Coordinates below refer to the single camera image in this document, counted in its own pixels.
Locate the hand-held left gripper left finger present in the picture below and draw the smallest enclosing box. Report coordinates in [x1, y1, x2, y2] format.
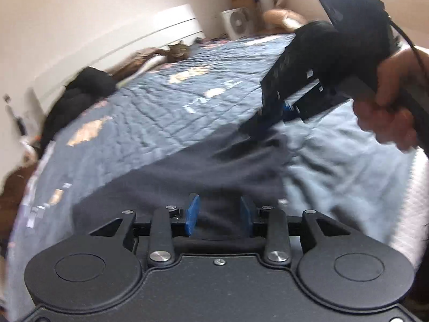
[89, 193, 202, 265]

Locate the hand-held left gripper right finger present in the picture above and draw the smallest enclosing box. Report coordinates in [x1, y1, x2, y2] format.
[239, 195, 352, 265]

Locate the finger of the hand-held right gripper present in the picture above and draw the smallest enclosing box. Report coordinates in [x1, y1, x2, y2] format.
[239, 102, 297, 141]

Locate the dark navy sweatshirt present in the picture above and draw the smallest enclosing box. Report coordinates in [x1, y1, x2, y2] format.
[72, 122, 302, 242]

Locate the person's right hand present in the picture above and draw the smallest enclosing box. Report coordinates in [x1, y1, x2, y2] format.
[353, 47, 429, 153]

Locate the beige waffle blanket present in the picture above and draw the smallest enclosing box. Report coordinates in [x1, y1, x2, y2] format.
[263, 8, 308, 35]

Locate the white box fan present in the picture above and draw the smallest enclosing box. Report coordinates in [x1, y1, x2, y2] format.
[220, 7, 256, 39]

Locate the tabby cat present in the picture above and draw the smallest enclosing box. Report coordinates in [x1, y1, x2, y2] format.
[166, 40, 192, 64]

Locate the blue-grey printed quilt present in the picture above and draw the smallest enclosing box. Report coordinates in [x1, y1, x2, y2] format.
[7, 34, 423, 311]

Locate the black jacket pile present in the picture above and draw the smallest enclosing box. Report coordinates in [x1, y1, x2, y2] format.
[42, 67, 118, 148]

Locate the white headboard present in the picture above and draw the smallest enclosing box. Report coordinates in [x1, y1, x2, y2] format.
[30, 4, 205, 102]

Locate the brown coat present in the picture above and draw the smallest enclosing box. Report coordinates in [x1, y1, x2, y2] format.
[0, 166, 38, 242]

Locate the black hair brush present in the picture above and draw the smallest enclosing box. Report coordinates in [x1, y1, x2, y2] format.
[13, 116, 28, 135]

